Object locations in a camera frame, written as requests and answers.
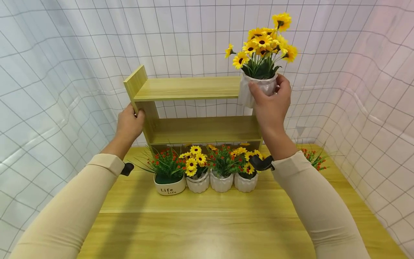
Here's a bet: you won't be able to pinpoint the light wooden two-tier shelf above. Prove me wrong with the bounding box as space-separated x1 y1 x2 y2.
123 65 263 152

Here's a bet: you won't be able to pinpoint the person's right forearm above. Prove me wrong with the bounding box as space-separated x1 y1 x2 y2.
261 128 371 259

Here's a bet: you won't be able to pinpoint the red flower plant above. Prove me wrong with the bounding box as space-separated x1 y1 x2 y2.
300 147 330 172

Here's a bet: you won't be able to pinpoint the person's left hand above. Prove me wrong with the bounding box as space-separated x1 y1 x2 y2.
115 103 146 144

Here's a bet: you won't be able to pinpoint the red flowers in white ribbed pot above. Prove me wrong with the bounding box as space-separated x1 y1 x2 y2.
206 144 239 193

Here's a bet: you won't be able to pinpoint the sunflowers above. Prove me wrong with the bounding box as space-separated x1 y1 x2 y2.
179 145 210 194
230 146 265 193
224 13 298 109

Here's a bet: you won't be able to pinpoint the person's left forearm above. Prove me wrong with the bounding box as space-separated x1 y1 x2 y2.
9 135 130 259

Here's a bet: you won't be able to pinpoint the person's right hand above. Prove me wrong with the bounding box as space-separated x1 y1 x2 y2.
248 73 292 136

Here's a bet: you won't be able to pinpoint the red flowers in lettered pot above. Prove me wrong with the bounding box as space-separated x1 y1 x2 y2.
133 146 187 196

